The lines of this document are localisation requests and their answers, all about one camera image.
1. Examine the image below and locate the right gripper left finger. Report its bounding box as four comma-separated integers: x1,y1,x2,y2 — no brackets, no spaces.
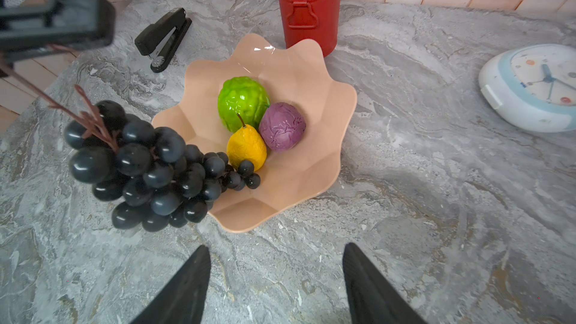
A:
132,245,212,323

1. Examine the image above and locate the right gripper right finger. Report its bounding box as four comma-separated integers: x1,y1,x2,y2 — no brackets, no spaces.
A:
343,242,425,324

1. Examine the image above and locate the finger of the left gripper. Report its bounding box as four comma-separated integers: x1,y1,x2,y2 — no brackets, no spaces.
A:
1,0,116,64

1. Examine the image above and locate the dark purple grape bunch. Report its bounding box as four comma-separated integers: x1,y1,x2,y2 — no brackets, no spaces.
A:
16,75,261,232

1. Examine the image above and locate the yellow fake pear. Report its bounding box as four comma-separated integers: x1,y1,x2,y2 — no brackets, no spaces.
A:
226,113,267,171

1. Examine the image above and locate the green bumpy fake fruit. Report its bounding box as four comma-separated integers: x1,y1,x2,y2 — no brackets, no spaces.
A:
217,76,271,133

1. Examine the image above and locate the purple fake fruit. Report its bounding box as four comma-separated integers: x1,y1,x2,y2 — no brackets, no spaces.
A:
258,102,307,152

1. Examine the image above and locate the pink scalloped fruit bowl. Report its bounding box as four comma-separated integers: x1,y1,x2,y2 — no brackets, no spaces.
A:
152,34,357,233

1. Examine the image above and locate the black stapler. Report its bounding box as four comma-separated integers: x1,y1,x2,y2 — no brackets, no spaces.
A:
134,7,192,73

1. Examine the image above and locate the red pencil cup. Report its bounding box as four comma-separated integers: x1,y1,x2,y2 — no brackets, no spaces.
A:
278,0,341,57

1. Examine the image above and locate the white round clock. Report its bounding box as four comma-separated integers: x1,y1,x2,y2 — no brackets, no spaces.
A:
478,43,575,133

